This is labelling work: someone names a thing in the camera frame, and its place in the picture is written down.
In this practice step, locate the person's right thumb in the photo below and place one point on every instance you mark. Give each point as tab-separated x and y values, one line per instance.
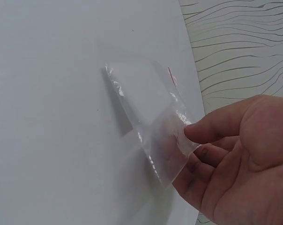
216	126

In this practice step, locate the person's right hand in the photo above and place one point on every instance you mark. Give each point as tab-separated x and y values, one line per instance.
265	150

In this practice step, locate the large white sheet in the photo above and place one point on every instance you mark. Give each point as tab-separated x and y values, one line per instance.
50	117

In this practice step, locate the clear plastic zip bag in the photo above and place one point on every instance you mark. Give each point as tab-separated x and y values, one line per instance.
155	140

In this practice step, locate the person's right fingers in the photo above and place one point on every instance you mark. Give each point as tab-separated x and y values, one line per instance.
200	171

